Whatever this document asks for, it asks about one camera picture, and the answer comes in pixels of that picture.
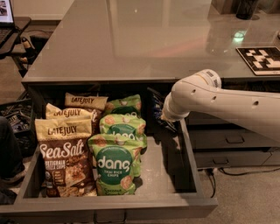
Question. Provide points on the green dang chip bag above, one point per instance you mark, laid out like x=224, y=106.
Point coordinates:
x=124, y=130
x=117, y=161
x=130, y=105

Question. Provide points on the open grey top drawer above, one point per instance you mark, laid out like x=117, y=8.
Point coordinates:
x=168, y=188

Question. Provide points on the middle Late July chip bag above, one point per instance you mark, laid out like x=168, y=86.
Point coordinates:
x=52, y=112

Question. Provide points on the front Late July chip bag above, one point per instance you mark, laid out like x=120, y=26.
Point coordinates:
x=68, y=166

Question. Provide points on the middle green Dang chip bag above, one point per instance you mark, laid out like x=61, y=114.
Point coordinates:
x=124, y=130

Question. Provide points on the middle closed grey drawer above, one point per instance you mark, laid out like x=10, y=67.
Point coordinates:
x=229, y=138

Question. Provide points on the front green Dang chip bag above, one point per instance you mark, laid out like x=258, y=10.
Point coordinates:
x=117, y=161

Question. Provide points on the late july chip bag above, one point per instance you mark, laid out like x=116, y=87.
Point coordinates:
x=52, y=112
x=68, y=166
x=91, y=102

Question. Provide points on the black crate with items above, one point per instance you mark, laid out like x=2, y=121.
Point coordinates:
x=21, y=116

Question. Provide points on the back Late July chip bag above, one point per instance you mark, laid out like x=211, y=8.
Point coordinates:
x=91, y=102

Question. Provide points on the blue Kettle chip bag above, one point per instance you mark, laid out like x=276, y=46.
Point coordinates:
x=157, y=110

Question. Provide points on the back green Dang chip bag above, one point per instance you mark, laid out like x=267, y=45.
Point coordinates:
x=130, y=105

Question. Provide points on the closed grey drawer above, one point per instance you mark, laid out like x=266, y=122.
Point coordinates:
x=236, y=159
x=229, y=138
x=196, y=118

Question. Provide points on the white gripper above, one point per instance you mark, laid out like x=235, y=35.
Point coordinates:
x=168, y=114

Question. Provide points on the lower closed grey drawer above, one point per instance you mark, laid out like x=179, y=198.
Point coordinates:
x=236, y=159

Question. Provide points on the black white marker tag board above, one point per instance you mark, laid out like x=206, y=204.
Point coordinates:
x=262, y=60

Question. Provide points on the laptop on side desk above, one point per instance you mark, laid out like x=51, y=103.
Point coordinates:
x=7, y=24

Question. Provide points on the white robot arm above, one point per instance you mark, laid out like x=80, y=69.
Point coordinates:
x=202, y=92

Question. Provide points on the upper closed grey drawer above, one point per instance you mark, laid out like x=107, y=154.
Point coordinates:
x=196, y=118

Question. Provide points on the dark object on counter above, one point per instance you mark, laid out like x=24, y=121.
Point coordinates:
x=246, y=9

